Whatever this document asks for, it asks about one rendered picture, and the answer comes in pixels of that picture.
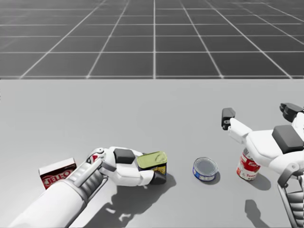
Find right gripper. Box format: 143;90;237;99
221;102;304;168

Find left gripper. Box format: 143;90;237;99
98;147;167;187

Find green and blue rectangular can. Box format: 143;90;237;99
136;151;168;178

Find red and white can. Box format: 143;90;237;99
236;147;261;181

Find blue flat can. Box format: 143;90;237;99
192;156;219;182

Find red and white carton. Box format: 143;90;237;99
38;157;78;190

